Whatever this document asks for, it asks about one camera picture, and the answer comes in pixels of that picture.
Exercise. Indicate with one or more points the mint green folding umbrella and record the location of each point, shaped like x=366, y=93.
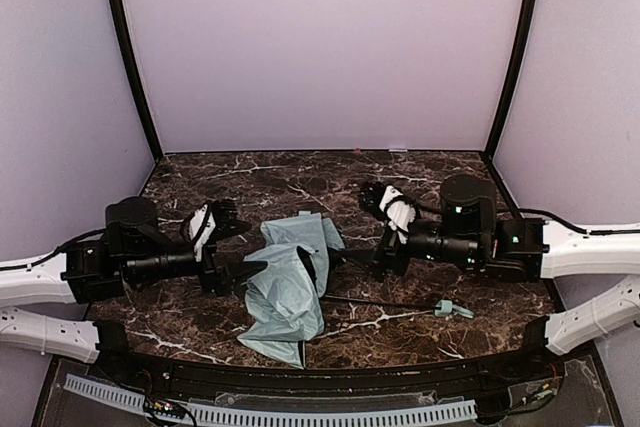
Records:
x=284, y=298

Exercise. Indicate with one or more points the left black corner post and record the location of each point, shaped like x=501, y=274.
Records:
x=128, y=57

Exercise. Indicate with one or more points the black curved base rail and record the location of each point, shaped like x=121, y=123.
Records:
x=478, y=377

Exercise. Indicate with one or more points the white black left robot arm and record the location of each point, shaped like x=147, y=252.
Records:
x=129, y=252

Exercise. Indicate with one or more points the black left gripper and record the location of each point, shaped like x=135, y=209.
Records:
x=213, y=271

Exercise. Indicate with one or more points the white slotted cable duct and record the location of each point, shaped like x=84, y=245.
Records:
x=246, y=410

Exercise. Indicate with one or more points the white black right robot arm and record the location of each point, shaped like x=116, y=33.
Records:
x=539, y=246

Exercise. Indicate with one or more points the right black corner post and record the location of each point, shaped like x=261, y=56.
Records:
x=521, y=36

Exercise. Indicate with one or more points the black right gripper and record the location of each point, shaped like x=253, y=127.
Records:
x=384, y=257

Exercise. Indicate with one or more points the black corner post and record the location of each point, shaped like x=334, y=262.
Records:
x=128, y=57
x=521, y=36

